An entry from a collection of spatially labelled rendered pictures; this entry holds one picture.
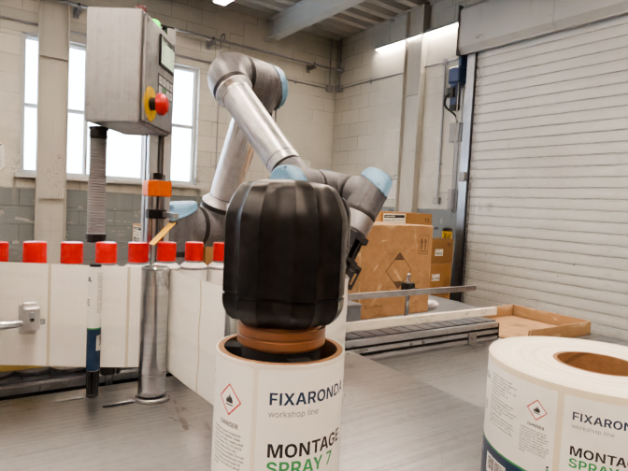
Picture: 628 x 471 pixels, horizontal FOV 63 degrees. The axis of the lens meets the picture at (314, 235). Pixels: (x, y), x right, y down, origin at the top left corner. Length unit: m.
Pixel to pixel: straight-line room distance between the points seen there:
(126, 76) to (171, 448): 0.59
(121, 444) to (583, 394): 0.48
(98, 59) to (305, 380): 0.75
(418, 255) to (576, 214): 3.75
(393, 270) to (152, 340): 0.92
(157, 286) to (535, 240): 4.91
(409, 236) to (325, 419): 1.24
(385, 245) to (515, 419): 1.01
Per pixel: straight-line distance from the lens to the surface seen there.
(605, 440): 0.49
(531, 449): 0.52
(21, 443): 0.70
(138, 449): 0.65
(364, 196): 1.10
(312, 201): 0.31
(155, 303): 0.73
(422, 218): 5.08
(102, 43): 0.97
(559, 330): 1.56
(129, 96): 0.93
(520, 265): 5.53
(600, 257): 5.15
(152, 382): 0.76
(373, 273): 1.45
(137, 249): 0.91
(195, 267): 0.94
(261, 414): 0.33
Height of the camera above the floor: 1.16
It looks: 3 degrees down
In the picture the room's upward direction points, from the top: 3 degrees clockwise
